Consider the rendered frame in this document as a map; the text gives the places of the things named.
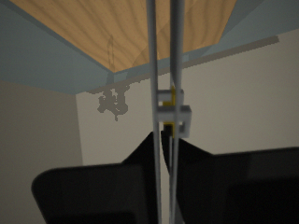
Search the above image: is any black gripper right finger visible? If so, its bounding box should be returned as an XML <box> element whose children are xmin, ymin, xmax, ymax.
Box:
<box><xmin>176</xmin><ymin>138</ymin><xmax>299</xmax><ymax>224</ymax></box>

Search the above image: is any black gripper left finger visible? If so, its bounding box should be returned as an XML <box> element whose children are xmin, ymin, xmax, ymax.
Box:
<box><xmin>32</xmin><ymin>132</ymin><xmax>159</xmax><ymax>224</ymax></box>

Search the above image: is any light brown wooden board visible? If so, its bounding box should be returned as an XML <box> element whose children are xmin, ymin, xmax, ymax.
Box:
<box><xmin>10</xmin><ymin>0</ymin><xmax>236</xmax><ymax>73</ymax></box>

